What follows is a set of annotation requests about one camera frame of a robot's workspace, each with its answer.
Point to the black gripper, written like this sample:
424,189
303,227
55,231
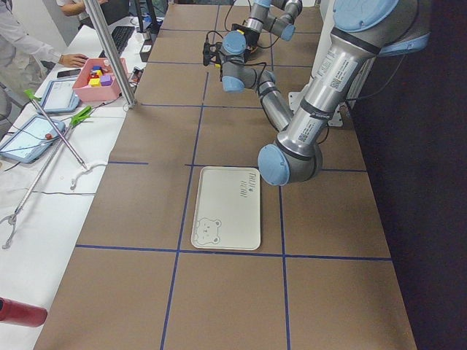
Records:
208,55
252,41

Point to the blue cased tablet far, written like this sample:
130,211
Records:
59,96

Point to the pink bin of blocks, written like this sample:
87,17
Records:
96,81

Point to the aluminium frame post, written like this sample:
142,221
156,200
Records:
118,67

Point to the blue cased tablet near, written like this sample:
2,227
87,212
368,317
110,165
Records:
30,141

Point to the blue cased tablet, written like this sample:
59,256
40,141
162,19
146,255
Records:
30,141
59,96

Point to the black keyboard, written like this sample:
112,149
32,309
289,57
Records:
121,36

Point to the white bear plate tray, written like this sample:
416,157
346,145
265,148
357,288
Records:
227,212

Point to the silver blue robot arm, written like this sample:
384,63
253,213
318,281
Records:
362,30
276,17

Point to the red bottle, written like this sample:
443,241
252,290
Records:
14,312

